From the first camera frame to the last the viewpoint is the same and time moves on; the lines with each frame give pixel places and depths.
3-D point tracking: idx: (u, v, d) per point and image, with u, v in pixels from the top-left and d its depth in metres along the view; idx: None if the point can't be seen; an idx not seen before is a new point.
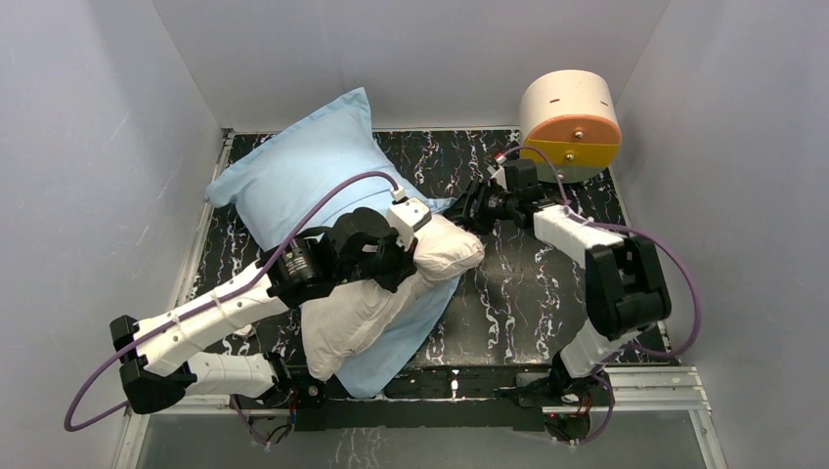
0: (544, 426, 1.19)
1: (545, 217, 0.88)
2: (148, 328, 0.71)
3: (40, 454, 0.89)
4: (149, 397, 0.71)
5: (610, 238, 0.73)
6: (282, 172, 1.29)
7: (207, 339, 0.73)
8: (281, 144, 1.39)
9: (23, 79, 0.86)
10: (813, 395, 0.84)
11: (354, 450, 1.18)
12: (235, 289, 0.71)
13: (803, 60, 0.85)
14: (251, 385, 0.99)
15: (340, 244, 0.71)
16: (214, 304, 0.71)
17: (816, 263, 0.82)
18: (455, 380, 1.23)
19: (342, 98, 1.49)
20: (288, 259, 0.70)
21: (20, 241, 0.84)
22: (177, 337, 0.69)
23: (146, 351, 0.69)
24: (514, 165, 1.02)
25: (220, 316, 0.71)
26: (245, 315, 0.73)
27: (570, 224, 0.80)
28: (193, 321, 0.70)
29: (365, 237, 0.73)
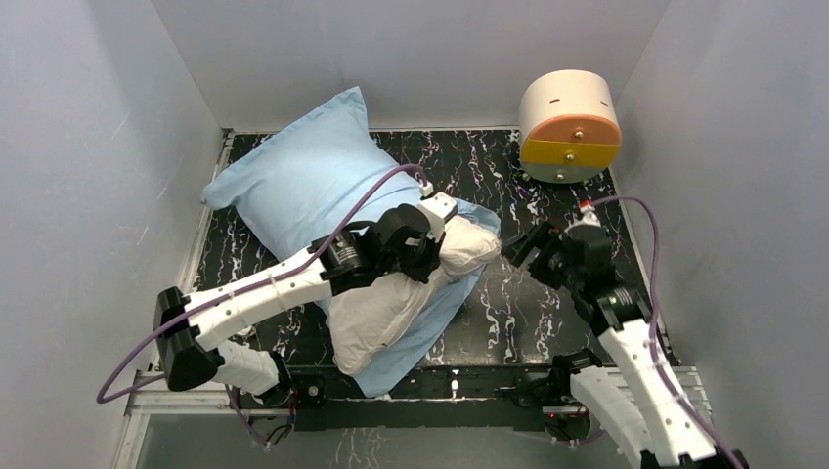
0: (544, 427, 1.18)
1: (627, 350, 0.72)
2: (200, 300, 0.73)
3: (40, 454, 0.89)
4: (190, 370, 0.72)
5: (701, 447, 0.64)
6: (288, 172, 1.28)
7: (255, 318, 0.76)
8: (282, 144, 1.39)
9: (24, 79, 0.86)
10: (813, 397, 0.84)
11: (354, 450, 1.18)
12: (289, 270, 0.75)
13: (804, 60, 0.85)
14: (260, 378, 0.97)
15: (385, 238, 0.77)
16: (269, 282, 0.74)
17: (817, 263, 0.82)
18: (455, 380, 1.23)
19: (338, 97, 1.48)
20: (336, 250, 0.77)
21: (20, 241, 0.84)
22: (230, 311, 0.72)
23: (196, 322, 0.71)
24: (585, 238, 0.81)
25: (275, 294, 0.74)
26: (297, 297, 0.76)
27: (657, 392, 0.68)
28: (246, 296, 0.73)
29: (410, 232, 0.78)
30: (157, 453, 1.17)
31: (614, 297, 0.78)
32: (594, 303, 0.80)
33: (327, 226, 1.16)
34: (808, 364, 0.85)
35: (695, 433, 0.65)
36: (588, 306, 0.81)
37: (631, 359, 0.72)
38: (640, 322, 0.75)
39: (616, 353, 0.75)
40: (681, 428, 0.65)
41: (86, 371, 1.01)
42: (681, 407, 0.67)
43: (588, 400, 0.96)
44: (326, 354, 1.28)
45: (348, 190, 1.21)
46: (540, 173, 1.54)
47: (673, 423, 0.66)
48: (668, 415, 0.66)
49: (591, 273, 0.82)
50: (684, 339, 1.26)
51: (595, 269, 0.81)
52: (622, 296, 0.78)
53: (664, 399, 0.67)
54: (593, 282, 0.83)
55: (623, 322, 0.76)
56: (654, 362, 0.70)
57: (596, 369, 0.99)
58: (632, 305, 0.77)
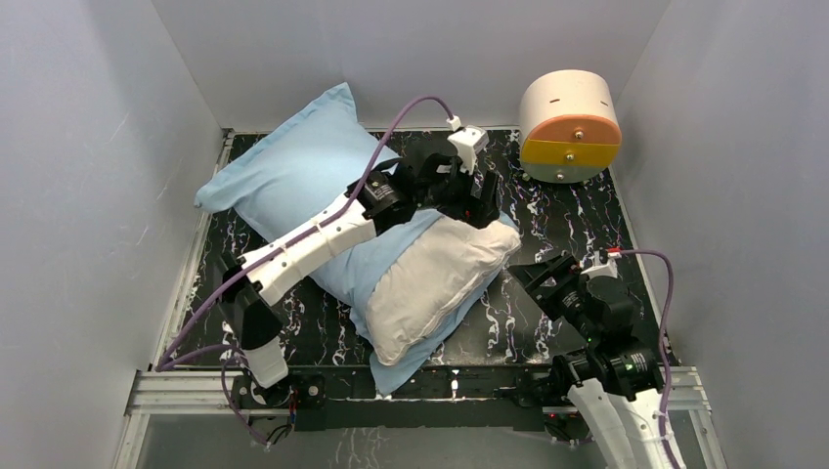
0: (544, 427, 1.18)
1: (637, 421, 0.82)
2: (253, 258, 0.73)
3: (41, 455, 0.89)
4: (258, 325, 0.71)
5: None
6: (293, 171, 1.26)
7: (309, 267, 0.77)
8: (279, 145, 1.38)
9: (23, 78, 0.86)
10: (813, 396, 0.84)
11: (354, 451, 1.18)
12: (332, 215, 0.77)
13: (804, 60, 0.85)
14: (272, 361, 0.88)
15: (418, 167, 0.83)
16: (316, 230, 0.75)
17: (816, 262, 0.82)
18: (455, 380, 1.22)
19: (327, 94, 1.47)
20: (374, 189, 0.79)
21: (20, 240, 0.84)
22: (286, 262, 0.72)
23: (257, 277, 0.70)
24: (607, 300, 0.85)
25: (325, 239, 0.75)
26: (345, 240, 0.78)
27: (659, 460, 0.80)
28: (297, 247, 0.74)
29: (440, 160, 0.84)
30: (157, 453, 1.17)
31: (630, 361, 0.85)
32: (608, 363, 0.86)
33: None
34: (808, 364, 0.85)
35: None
36: (601, 365, 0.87)
37: (640, 429, 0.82)
38: (651, 391, 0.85)
39: (626, 417, 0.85)
40: None
41: (86, 371, 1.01)
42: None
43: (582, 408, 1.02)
44: (326, 354, 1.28)
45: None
46: (539, 173, 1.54)
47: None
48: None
49: (609, 330, 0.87)
50: (684, 339, 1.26)
51: (613, 328, 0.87)
52: (636, 361, 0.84)
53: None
54: (610, 340, 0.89)
55: (635, 392, 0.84)
56: (659, 434, 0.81)
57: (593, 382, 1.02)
58: (645, 369, 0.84)
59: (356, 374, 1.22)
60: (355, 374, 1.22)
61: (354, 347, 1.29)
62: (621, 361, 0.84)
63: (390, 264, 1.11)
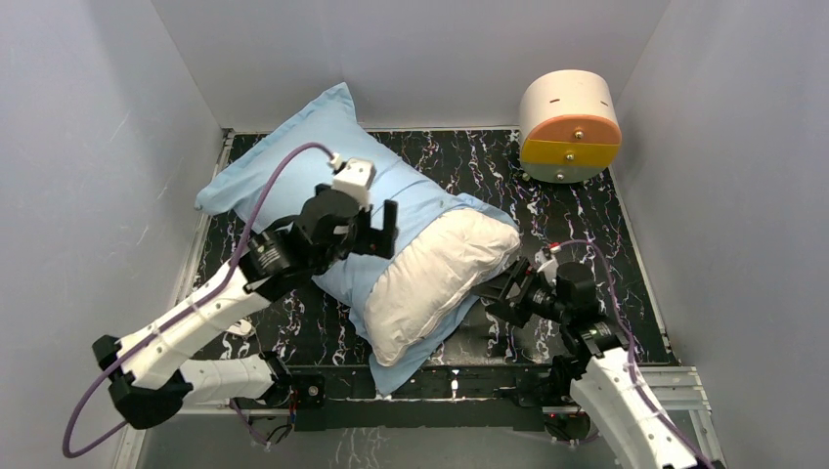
0: (544, 427, 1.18)
1: (609, 374, 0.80)
2: (130, 345, 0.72)
3: (42, 455, 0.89)
4: (144, 407, 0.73)
5: (684, 459, 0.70)
6: (291, 172, 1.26)
7: (197, 343, 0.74)
8: (278, 145, 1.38)
9: (23, 78, 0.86)
10: (813, 397, 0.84)
11: (354, 450, 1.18)
12: (209, 291, 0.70)
13: (804, 60, 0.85)
14: (249, 386, 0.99)
15: (310, 231, 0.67)
16: (192, 310, 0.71)
17: (816, 263, 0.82)
18: (455, 380, 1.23)
19: (325, 94, 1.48)
20: (261, 252, 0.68)
21: (20, 239, 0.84)
22: (160, 349, 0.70)
23: (132, 366, 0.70)
24: (570, 278, 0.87)
25: (200, 321, 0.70)
26: (229, 315, 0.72)
27: (638, 407, 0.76)
28: (172, 331, 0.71)
29: (336, 219, 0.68)
30: (157, 453, 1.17)
31: (595, 329, 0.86)
32: (580, 337, 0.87)
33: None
34: (808, 366, 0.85)
35: (676, 446, 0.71)
36: (573, 339, 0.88)
37: (612, 381, 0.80)
38: (621, 352, 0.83)
39: (601, 378, 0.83)
40: (663, 442, 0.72)
41: (86, 371, 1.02)
42: (661, 422, 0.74)
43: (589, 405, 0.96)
44: (326, 354, 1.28)
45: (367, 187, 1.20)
46: (539, 173, 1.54)
47: (654, 438, 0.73)
48: (650, 430, 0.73)
49: (579, 309, 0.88)
50: (684, 339, 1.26)
51: (581, 307, 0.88)
52: (601, 328, 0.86)
53: (645, 415, 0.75)
54: (580, 318, 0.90)
55: (603, 351, 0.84)
56: (632, 382, 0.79)
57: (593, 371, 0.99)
58: (612, 337, 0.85)
59: (356, 374, 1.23)
60: (355, 374, 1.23)
61: (354, 347, 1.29)
62: (589, 334, 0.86)
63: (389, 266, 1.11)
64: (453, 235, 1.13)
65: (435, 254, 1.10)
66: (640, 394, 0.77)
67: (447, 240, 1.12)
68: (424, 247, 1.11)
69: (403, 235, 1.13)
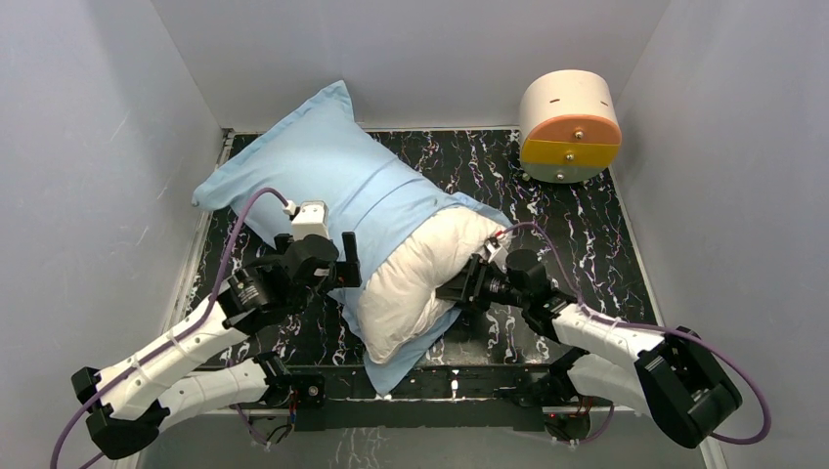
0: (544, 427, 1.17)
1: (569, 321, 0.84)
2: (109, 377, 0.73)
3: (42, 455, 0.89)
4: (119, 442, 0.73)
5: (653, 341, 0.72)
6: (287, 170, 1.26)
7: (176, 375, 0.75)
8: (274, 143, 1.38)
9: (24, 79, 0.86)
10: (813, 396, 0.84)
11: (354, 450, 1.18)
12: (190, 326, 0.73)
13: (804, 59, 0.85)
14: (241, 394, 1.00)
15: (293, 270, 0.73)
16: (172, 344, 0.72)
17: (817, 262, 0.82)
18: (455, 380, 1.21)
19: (324, 91, 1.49)
20: (240, 289, 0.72)
21: (20, 239, 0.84)
22: (140, 380, 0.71)
23: (109, 399, 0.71)
24: (520, 269, 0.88)
25: (180, 355, 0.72)
26: (207, 349, 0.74)
27: (600, 330, 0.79)
28: (152, 363, 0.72)
29: (318, 262, 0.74)
30: (158, 453, 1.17)
31: (550, 304, 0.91)
32: (544, 318, 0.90)
33: (347, 221, 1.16)
34: (808, 365, 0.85)
35: (642, 336, 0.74)
36: (537, 321, 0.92)
37: (573, 323, 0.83)
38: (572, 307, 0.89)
39: (568, 332, 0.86)
40: (630, 336, 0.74)
41: None
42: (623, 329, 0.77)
43: (594, 384, 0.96)
44: (326, 354, 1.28)
45: (362, 184, 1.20)
46: (539, 172, 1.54)
47: (623, 340, 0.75)
48: (617, 338, 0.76)
49: (535, 292, 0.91)
50: None
51: (537, 290, 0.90)
52: (555, 300, 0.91)
53: (607, 331, 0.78)
54: (537, 300, 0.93)
55: (559, 311, 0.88)
56: (589, 317, 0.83)
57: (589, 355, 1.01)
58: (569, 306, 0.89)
59: (356, 374, 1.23)
60: (355, 374, 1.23)
61: (354, 347, 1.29)
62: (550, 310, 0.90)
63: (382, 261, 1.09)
64: (447, 231, 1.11)
65: (428, 249, 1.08)
66: (597, 319, 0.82)
67: (440, 235, 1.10)
68: (418, 242, 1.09)
69: (398, 233, 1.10)
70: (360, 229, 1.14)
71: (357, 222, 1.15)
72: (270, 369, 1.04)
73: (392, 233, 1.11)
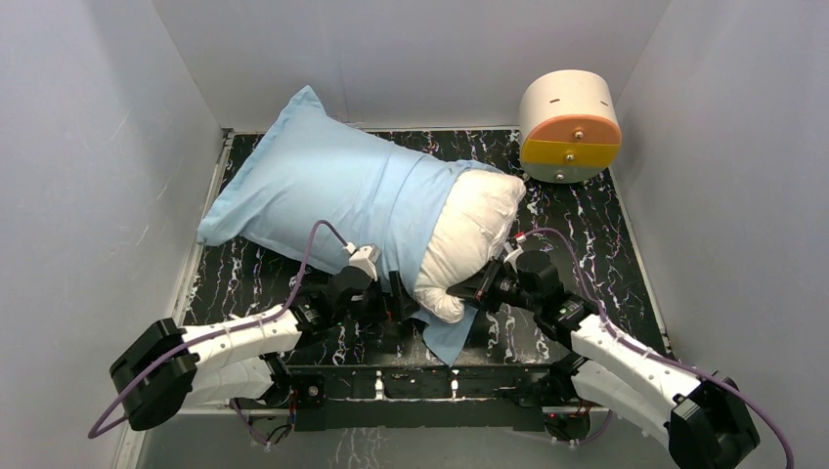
0: (544, 427, 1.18)
1: (591, 340, 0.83)
2: (196, 333, 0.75)
3: (44, 454, 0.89)
4: (165, 403, 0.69)
5: (688, 385, 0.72)
6: (300, 178, 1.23)
7: (234, 357, 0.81)
8: (266, 158, 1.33)
9: (23, 78, 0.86)
10: (813, 397, 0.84)
11: (354, 450, 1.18)
12: (274, 316, 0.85)
13: (804, 59, 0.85)
14: (250, 386, 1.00)
15: (333, 296, 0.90)
16: (257, 324, 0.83)
17: (817, 262, 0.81)
18: (455, 380, 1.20)
19: (293, 100, 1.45)
20: (302, 309, 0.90)
21: (21, 239, 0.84)
22: (225, 344, 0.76)
23: (196, 350, 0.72)
24: (533, 271, 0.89)
25: (262, 336, 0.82)
26: (272, 343, 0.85)
27: (630, 358, 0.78)
28: (239, 333, 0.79)
29: (353, 289, 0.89)
30: (157, 454, 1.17)
31: (565, 309, 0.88)
32: (555, 322, 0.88)
33: (380, 212, 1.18)
34: (807, 365, 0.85)
35: (676, 376, 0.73)
36: (550, 327, 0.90)
37: (597, 345, 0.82)
38: (592, 318, 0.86)
39: (588, 349, 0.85)
40: (664, 377, 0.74)
41: (85, 372, 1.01)
42: (654, 361, 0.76)
43: (600, 397, 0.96)
44: (326, 354, 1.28)
45: (381, 174, 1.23)
46: (539, 172, 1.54)
47: (655, 377, 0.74)
48: (648, 372, 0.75)
49: (546, 296, 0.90)
50: (683, 339, 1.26)
51: (549, 292, 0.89)
52: (572, 307, 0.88)
53: (636, 362, 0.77)
54: (549, 303, 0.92)
55: (579, 322, 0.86)
56: (615, 338, 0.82)
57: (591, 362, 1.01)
58: (583, 310, 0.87)
59: (356, 374, 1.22)
60: (355, 374, 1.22)
61: (354, 347, 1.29)
62: (565, 315, 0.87)
63: (431, 236, 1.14)
64: (474, 195, 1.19)
65: (466, 216, 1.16)
66: (625, 344, 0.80)
67: (471, 200, 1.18)
68: (455, 211, 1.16)
69: (434, 205, 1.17)
70: (395, 215, 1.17)
71: (390, 209, 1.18)
72: (274, 369, 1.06)
73: (426, 211, 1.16)
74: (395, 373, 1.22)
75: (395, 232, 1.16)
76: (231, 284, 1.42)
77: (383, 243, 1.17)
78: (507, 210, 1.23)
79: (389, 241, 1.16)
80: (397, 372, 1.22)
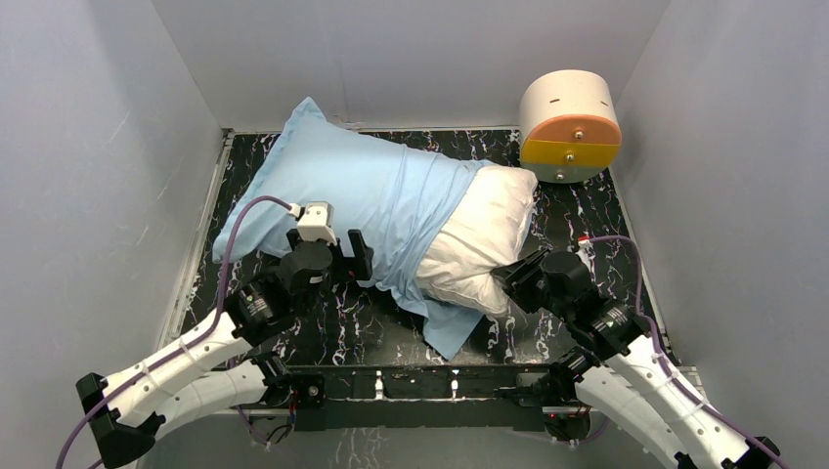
0: (544, 427, 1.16)
1: (640, 371, 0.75)
2: (116, 383, 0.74)
3: (46, 454, 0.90)
4: (120, 448, 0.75)
5: (736, 447, 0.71)
6: (321, 185, 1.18)
7: (181, 383, 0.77)
8: (277, 171, 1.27)
9: (23, 77, 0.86)
10: (813, 398, 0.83)
11: (354, 450, 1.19)
12: (199, 336, 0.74)
13: (805, 58, 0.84)
14: (242, 395, 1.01)
15: (289, 279, 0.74)
16: (181, 352, 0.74)
17: (817, 263, 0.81)
18: (455, 380, 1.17)
19: (296, 110, 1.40)
20: (249, 301, 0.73)
21: (21, 237, 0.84)
22: (148, 387, 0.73)
23: (117, 404, 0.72)
24: (560, 272, 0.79)
25: (188, 362, 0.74)
26: (214, 359, 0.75)
27: (680, 404, 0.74)
28: (160, 370, 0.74)
29: (311, 271, 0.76)
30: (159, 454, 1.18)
31: (606, 318, 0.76)
32: (593, 330, 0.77)
33: (409, 209, 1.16)
34: (807, 366, 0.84)
35: (724, 435, 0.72)
36: (588, 334, 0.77)
37: (647, 379, 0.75)
38: (642, 339, 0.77)
39: (631, 376, 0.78)
40: (712, 435, 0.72)
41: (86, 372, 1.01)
42: (706, 413, 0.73)
43: (603, 405, 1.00)
44: (326, 354, 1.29)
45: (402, 172, 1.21)
46: (540, 173, 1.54)
47: (704, 432, 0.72)
48: (698, 425, 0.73)
49: (580, 299, 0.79)
50: (683, 339, 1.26)
51: (581, 296, 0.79)
52: (616, 318, 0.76)
53: (689, 409, 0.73)
54: (584, 309, 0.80)
55: (629, 345, 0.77)
56: (668, 376, 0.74)
57: (597, 369, 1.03)
58: (628, 323, 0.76)
59: (356, 374, 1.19)
60: (355, 374, 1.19)
61: (354, 347, 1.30)
62: (603, 324, 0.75)
63: (463, 228, 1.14)
64: (497, 188, 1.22)
65: (492, 206, 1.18)
66: (677, 386, 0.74)
67: (493, 191, 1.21)
68: (480, 200, 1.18)
69: (458, 199, 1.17)
70: (421, 213, 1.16)
71: (416, 204, 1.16)
72: (270, 369, 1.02)
73: (452, 204, 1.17)
74: (395, 373, 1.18)
75: (423, 229, 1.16)
76: (231, 284, 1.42)
77: (414, 242, 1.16)
78: (530, 203, 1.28)
79: (420, 239, 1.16)
80: (397, 371, 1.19)
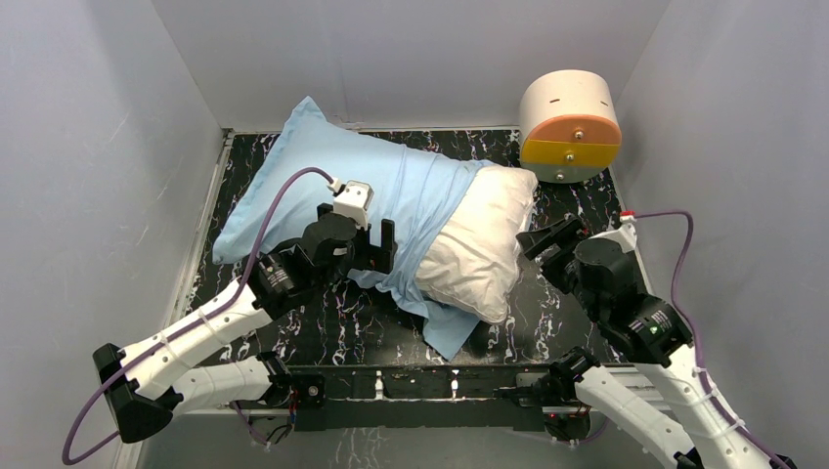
0: (544, 427, 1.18)
1: (678, 384, 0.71)
2: (135, 353, 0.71)
3: (45, 454, 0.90)
4: (135, 424, 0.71)
5: None
6: (320, 188, 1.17)
7: (198, 358, 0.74)
8: (277, 173, 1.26)
9: (23, 77, 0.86)
10: (814, 397, 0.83)
11: (354, 450, 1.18)
12: (220, 306, 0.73)
13: (805, 57, 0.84)
14: (248, 389, 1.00)
15: (311, 251, 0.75)
16: (201, 322, 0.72)
17: (818, 262, 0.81)
18: (455, 380, 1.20)
19: (295, 110, 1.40)
20: (270, 273, 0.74)
21: (21, 236, 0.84)
22: (167, 358, 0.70)
23: (136, 374, 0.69)
24: (603, 265, 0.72)
25: (209, 333, 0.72)
26: (235, 330, 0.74)
27: (714, 420, 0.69)
28: (181, 340, 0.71)
29: (334, 242, 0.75)
30: (158, 454, 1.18)
31: (648, 321, 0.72)
32: (630, 331, 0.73)
33: (408, 209, 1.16)
34: (808, 365, 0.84)
35: (754, 457, 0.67)
36: (623, 334, 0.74)
37: (684, 393, 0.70)
38: (683, 348, 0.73)
39: (664, 385, 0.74)
40: (741, 456, 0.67)
41: (85, 372, 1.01)
42: (739, 435, 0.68)
43: (607, 409, 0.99)
44: (326, 354, 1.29)
45: (401, 173, 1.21)
46: (540, 173, 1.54)
47: (733, 452, 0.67)
48: (728, 445, 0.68)
49: (618, 296, 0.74)
50: None
51: (620, 293, 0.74)
52: (659, 321, 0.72)
53: (722, 429, 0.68)
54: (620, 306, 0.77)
55: (669, 355, 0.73)
56: (706, 393, 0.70)
57: (597, 370, 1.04)
58: (669, 326, 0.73)
59: (356, 373, 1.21)
60: (355, 374, 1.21)
61: (354, 347, 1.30)
62: (642, 325, 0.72)
63: (463, 229, 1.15)
64: (497, 188, 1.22)
65: (492, 207, 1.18)
66: (716, 404, 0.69)
67: (493, 192, 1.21)
68: (480, 201, 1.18)
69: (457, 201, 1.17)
70: (421, 214, 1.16)
71: (417, 205, 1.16)
72: (271, 369, 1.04)
73: (452, 205, 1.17)
74: (395, 373, 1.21)
75: (423, 230, 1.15)
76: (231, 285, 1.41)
77: (414, 243, 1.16)
78: (530, 203, 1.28)
79: (420, 241, 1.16)
80: (397, 371, 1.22)
